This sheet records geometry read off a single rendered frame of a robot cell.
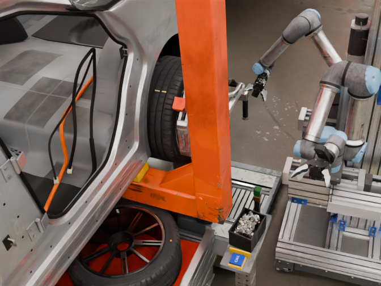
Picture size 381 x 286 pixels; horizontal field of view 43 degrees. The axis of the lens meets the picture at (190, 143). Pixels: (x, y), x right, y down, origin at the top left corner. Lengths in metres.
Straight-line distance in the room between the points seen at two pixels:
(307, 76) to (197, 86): 2.87
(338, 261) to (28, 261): 1.75
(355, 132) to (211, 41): 0.86
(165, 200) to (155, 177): 0.15
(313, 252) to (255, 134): 1.47
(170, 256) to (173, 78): 1.00
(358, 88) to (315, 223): 1.19
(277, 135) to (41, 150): 2.06
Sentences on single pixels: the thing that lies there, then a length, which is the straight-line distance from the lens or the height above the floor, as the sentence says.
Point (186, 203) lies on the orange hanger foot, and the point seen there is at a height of 0.63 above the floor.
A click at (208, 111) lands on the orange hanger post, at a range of 2.22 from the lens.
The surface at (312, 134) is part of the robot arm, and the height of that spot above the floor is 1.20.
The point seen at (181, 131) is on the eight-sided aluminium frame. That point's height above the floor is 0.91.
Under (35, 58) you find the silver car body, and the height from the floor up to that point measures 1.04.
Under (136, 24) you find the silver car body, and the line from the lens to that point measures 2.49.
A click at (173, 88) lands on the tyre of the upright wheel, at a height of 1.13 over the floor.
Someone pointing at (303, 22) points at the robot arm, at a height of 1.34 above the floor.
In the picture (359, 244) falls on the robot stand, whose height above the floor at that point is 0.21.
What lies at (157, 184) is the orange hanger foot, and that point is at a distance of 2.79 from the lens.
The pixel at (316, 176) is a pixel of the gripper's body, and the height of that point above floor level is 1.19.
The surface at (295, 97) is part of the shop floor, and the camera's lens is 4.62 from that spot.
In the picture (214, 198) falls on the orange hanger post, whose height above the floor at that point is 0.73.
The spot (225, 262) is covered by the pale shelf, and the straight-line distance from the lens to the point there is 2.68.
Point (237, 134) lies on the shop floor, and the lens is 4.16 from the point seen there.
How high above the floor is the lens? 2.62
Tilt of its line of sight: 40 degrees down
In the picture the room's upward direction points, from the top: 6 degrees counter-clockwise
